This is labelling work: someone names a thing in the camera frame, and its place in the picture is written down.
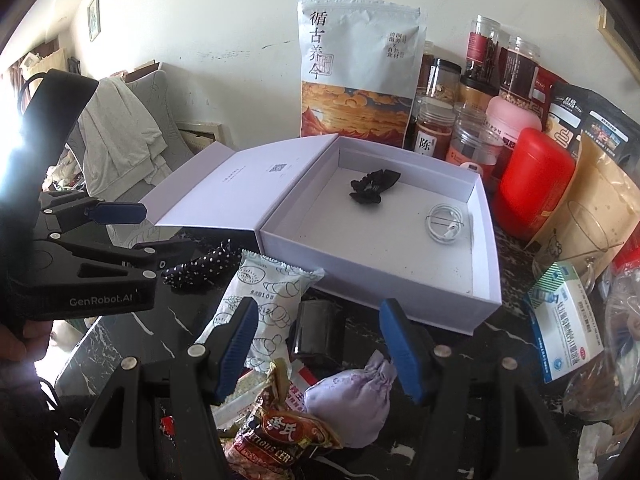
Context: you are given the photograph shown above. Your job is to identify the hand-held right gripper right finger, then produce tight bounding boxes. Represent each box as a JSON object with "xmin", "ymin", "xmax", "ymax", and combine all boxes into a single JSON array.
[{"xmin": 378, "ymin": 298, "xmax": 581, "ymax": 480}]

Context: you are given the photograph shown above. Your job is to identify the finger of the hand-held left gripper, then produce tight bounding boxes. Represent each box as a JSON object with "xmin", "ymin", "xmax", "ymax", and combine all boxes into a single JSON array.
[
  {"xmin": 50, "ymin": 237, "xmax": 197, "ymax": 283},
  {"xmin": 37, "ymin": 195, "xmax": 147, "ymax": 241}
]

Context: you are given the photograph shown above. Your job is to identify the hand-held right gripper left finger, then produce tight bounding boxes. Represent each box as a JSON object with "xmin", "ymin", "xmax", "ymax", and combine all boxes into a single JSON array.
[{"xmin": 62, "ymin": 297, "xmax": 261, "ymax": 480}]

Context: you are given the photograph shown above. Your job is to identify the black polka dot bow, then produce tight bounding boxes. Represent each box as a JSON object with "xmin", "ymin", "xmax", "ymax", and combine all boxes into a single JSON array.
[{"xmin": 160, "ymin": 240, "xmax": 235, "ymax": 293}]

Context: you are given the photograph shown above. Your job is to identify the white bread snack packet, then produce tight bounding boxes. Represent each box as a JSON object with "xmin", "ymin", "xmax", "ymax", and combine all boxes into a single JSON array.
[{"xmin": 192, "ymin": 249, "xmax": 326, "ymax": 376}]

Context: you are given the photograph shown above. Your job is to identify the red and white snack packet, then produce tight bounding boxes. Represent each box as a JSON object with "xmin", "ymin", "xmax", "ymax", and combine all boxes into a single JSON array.
[{"xmin": 215, "ymin": 359, "xmax": 321, "ymax": 431}]

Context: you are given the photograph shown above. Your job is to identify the lavender sachet with tassel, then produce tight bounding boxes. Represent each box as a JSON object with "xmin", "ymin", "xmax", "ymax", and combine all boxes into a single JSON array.
[{"xmin": 304, "ymin": 350, "xmax": 398, "ymax": 450}]

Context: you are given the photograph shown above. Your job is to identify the small black box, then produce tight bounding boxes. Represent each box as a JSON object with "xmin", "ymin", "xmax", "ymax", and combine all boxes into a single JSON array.
[{"xmin": 289, "ymin": 299, "xmax": 346, "ymax": 361}]

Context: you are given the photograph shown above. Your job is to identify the brown peanut packet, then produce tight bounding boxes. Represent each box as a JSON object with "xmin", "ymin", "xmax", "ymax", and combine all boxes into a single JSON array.
[{"xmin": 225, "ymin": 360, "xmax": 346, "ymax": 480}]

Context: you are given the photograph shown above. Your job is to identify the white cardboard box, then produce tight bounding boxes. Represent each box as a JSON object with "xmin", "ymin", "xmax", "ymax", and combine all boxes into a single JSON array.
[{"xmin": 152, "ymin": 132, "xmax": 503, "ymax": 336}]

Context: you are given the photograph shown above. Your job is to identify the person's left hand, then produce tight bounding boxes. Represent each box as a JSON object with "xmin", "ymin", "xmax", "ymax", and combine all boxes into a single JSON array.
[{"xmin": 0, "ymin": 317, "xmax": 53, "ymax": 361}]

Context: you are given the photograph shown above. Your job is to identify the grey clothes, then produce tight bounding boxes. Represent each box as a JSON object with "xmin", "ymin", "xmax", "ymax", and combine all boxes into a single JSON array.
[{"xmin": 77, "ymin": 77, "xmax": 168, "ymax": 198}]

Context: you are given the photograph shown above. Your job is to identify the beige framed board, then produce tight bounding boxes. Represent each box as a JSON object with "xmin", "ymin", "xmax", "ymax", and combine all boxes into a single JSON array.
[{"xmin": 177, "ymin": 120, "xmax": 231, "ymax": 155}]

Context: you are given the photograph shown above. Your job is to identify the grey chair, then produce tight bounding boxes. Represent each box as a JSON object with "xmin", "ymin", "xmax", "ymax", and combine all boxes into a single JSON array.
[{"xmin": 65, "ymin": 62, "xmax": 197, "ymax": 201}]

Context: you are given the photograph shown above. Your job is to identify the blue and white medicine box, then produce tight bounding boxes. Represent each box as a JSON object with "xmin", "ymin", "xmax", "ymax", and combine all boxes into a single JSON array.
[{"xmin": 522, "ymin": 261, "xmax": 606, "ymax": 385}]

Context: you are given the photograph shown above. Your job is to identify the glass cup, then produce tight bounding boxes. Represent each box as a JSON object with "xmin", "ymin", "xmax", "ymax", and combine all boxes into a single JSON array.
[{"xmin": 532, "ymin": 200, "xmax": 626, "ymax": 293}]

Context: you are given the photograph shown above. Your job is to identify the red canister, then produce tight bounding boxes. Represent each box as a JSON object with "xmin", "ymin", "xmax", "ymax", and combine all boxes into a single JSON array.
[{"xmin": 492, "ymin": 127, "xmax": 578, "ymax": 241}]

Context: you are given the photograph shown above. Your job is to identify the white tissue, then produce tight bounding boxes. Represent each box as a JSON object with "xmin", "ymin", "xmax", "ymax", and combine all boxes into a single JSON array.
[{"xmin": 575, "ymin": 425, "xmax": 618, "ymax": 480}]

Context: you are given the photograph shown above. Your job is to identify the clear plastic bag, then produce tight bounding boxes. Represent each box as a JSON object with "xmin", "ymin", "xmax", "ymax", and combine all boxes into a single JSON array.
[{"xmin": 565, "ymin": 260, "xmax": 640, "ymax": 423}]

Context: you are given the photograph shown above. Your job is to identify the wide clear plastic jar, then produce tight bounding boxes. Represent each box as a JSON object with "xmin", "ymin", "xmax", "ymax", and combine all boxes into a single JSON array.
[{"xmin": 447, "ymin": 105, "xmax": 506, "ymax": 171}]

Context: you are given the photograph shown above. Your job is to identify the pink-lidded container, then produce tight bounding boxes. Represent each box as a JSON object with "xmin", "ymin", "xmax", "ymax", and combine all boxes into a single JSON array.
[{"xmin": 486, "ymin": 95, "xmax": 543, "ymax": 161}]

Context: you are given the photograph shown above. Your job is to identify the kraft paper bag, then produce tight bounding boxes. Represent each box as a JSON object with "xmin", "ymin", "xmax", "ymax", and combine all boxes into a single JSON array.
[{"xmin": 525, "ymin": 135, "xmax": 640, "ymax": 286}]

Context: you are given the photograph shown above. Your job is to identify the black-lidded gold jar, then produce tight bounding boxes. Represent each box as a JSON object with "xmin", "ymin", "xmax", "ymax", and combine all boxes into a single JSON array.
[{"xmin": 459, "ymin": 75, "xmax": 501, "ymax": 111}]

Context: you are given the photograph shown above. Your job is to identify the black-lidded clear jar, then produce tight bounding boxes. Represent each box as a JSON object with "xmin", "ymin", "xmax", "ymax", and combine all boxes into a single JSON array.
[{"xmin": 422, "ymin": 57, "xmax": 463, "ymax": 106}]

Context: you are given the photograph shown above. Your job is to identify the white pouch with orange print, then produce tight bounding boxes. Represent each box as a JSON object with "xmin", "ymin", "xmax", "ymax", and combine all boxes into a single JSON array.
[{"xmin": 297, "ymin": 0, "xmax": 428, "ymax": 148}]

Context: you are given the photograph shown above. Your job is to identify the clear jar with brown contents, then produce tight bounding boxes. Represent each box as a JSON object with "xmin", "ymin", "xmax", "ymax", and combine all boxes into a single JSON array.
[{"xmin": 417, "ymin": 40, "xmax": 436, "ymax": 96}]

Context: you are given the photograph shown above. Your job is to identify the black pouch with white label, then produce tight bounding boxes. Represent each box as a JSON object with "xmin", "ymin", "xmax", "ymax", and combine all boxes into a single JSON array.
[{"xmin": 546, "ymin": 82, "xmax": 592, "ymax": 153}]

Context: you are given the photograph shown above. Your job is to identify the red pouch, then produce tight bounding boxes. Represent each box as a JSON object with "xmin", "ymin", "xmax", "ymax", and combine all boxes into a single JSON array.
[{"xmin": 534, "ymin": 66, "xmax": 568, "ymax": 126}]

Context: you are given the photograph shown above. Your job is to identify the black pouch with photo print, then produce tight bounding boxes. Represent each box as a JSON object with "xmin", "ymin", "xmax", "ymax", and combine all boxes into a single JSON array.
[{"xmin": 582, "ymin": 92, "xmax": 640, "ymax": 173}]

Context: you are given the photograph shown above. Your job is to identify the tall jar with red label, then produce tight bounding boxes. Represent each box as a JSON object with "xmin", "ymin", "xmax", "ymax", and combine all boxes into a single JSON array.
[{"xmin": 467, "ymin": 15, "xmax": 503, "ymax": 86}]

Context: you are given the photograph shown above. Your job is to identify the white earphone cable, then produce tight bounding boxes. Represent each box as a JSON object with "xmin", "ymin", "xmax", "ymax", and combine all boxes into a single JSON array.
[{"xmin": 425, "ymin": 203, "xmax": 466, "ymax": 245}]

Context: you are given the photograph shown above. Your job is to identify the wooden picture frame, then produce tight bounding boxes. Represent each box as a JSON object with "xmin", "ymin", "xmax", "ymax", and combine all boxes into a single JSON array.
[{"xmin": 597, "ymin": 7, "xmax": 640, "ymax": 61}]

